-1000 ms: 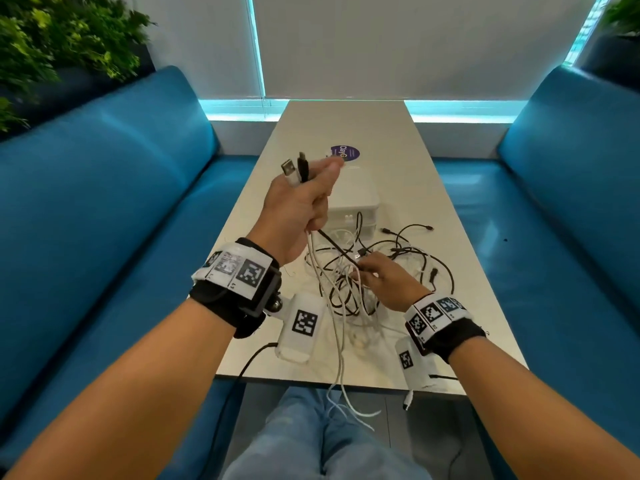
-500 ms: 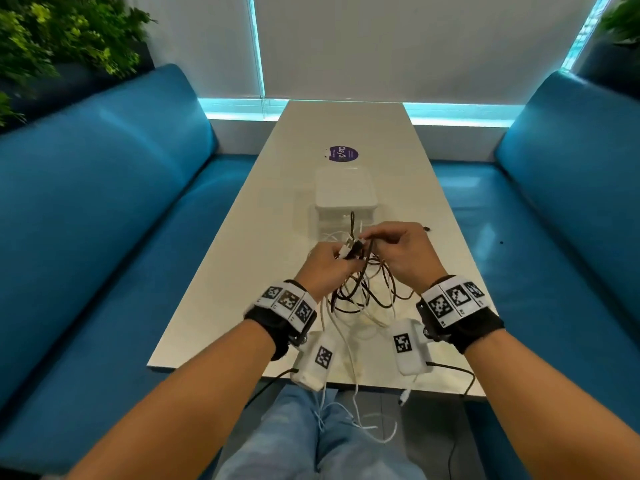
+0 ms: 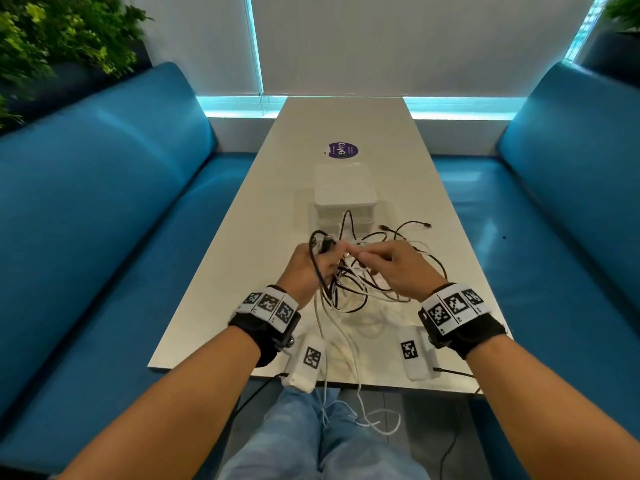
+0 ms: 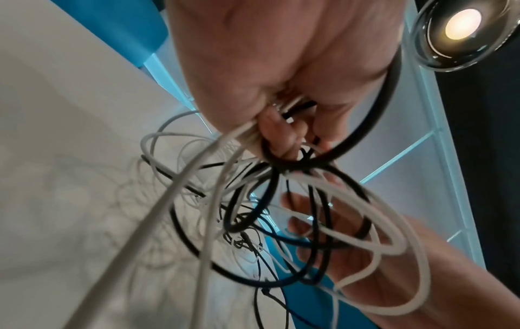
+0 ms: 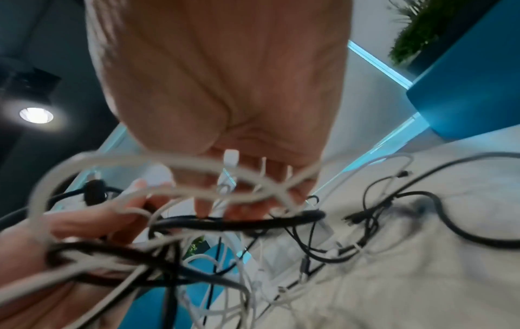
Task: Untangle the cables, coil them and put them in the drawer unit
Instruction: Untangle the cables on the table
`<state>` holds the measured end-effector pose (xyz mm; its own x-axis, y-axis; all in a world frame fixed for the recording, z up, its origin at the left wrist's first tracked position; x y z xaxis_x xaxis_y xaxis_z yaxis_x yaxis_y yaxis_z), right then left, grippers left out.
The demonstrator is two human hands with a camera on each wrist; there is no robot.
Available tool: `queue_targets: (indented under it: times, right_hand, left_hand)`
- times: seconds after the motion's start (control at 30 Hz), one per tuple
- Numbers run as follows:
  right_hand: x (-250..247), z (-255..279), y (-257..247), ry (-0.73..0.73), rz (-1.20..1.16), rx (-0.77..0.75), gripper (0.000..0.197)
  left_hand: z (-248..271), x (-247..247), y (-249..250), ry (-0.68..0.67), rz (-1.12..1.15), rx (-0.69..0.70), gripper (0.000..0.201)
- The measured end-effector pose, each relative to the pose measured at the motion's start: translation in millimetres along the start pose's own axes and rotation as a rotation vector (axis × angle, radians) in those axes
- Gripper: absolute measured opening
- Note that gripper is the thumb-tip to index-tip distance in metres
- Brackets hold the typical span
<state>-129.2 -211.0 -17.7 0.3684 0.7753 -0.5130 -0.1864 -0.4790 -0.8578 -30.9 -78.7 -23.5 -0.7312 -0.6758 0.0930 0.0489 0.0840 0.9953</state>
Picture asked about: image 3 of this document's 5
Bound person's left hand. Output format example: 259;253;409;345
275;239;351;311

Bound person's right hand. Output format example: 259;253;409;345
347;238;449;303

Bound tangle of black and white cables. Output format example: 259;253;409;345
307;209;449;315

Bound white mini drawer box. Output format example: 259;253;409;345
312;162;379;235

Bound person's left forearm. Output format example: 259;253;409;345
57;324;263;480

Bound person's right forearm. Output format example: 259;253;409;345
465;334;640;480

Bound black marker wristband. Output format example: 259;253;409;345
417;282;507;361
228;285;303;368

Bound round purple sticker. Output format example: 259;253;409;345
322;141;360;159

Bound white table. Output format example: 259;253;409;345
147;97;513;395

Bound light blue jeans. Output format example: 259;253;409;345
217;387;433;480

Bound blue sofa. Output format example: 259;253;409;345
432;61;640;480
0;61;259;475

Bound green artificial plant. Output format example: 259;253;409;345
602;0;640;33
0;0;153;131

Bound black camera cable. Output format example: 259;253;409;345
231;372;291;421
432;366;483;480

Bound cyan wall light strips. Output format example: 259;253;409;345
195;0;611;121

